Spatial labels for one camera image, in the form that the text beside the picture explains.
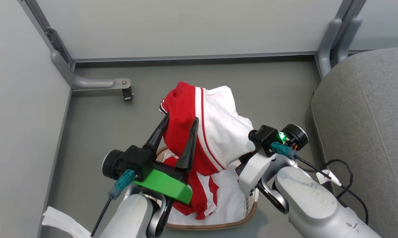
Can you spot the short grey metal partition foot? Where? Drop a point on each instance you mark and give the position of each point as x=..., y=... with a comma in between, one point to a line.
x=326, y=46
x=349, y=36

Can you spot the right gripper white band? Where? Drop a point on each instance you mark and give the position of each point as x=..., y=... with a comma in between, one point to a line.
x=255, y=172

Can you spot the red and white garment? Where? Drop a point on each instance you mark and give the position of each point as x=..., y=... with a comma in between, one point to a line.
x=218, y=132

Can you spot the white cloth strip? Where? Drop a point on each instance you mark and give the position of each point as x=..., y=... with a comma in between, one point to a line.
x=61, y=219

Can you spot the small black caster wheel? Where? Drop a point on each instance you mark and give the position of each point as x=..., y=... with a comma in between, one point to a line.
x=127, y=94

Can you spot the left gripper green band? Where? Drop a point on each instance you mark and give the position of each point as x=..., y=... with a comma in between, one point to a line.
x=162, y=186

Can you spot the woven laundry basket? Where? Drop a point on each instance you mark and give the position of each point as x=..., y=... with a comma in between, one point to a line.
x=212, y=227

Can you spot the long grey metal partition foot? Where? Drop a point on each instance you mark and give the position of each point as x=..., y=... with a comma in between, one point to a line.
x=86, y=82

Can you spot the white label tag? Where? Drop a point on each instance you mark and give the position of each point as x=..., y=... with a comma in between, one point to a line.
x=326, y=177

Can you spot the grey metal partition base rail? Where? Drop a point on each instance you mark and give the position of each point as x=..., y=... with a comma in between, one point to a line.
x=192, y=58

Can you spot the grey fabric sofa seat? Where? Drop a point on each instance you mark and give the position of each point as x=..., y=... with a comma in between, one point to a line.
x=367, y=115

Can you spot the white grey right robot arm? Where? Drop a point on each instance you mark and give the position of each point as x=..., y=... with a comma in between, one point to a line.
x=311, y=201

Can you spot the grey metal partition post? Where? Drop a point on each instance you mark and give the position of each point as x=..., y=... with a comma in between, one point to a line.
x=55, y=39

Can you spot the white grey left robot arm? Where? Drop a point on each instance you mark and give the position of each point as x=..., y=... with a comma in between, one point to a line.
x=129, y=218

